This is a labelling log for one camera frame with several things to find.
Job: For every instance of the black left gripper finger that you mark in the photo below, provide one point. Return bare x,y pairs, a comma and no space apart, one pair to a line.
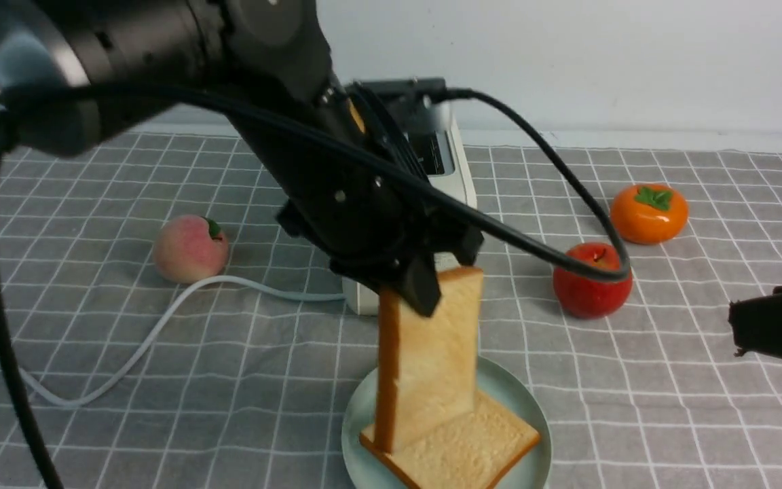
415,280
466,243

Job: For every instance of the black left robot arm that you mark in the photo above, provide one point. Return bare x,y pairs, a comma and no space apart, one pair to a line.
74,74

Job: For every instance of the toast slice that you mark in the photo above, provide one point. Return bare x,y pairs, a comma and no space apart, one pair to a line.
474,450
426,369

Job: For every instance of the light green plate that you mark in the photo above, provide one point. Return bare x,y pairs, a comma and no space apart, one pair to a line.
532,471

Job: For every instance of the red fake apple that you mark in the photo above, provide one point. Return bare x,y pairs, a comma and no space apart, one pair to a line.
590,299

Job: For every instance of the white two-slot toaster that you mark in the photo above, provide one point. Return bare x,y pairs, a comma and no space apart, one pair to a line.
406,128

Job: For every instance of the pink fake peach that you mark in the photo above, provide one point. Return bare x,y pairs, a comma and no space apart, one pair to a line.
190,248

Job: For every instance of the orange fake persimmon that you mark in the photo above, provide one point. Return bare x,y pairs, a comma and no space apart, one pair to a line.
649,214

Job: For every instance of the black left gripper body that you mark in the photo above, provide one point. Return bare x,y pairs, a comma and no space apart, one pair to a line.
345,198

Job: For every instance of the grey checked tablecloth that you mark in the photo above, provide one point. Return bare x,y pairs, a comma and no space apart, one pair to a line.
243,390

